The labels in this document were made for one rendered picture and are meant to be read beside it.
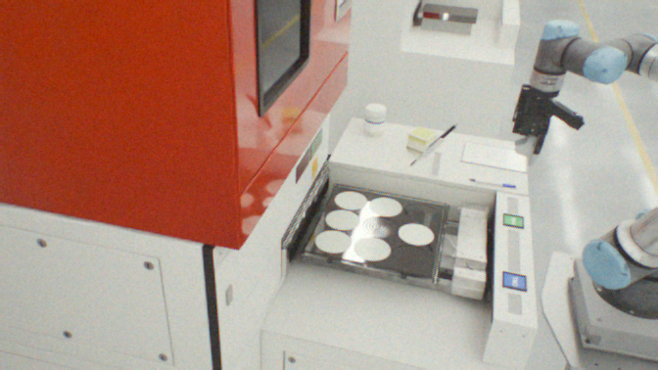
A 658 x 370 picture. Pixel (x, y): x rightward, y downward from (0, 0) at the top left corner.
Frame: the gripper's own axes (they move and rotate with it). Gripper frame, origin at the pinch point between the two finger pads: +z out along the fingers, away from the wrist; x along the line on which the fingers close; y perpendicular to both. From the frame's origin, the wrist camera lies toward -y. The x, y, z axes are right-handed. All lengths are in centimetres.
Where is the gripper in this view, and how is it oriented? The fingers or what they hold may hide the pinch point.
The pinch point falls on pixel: (533, 161)
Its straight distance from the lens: 156.4
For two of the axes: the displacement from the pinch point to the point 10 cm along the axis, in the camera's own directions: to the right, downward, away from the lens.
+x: -2.6, 5.1, -8.2
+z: -0.4, 8.4, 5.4
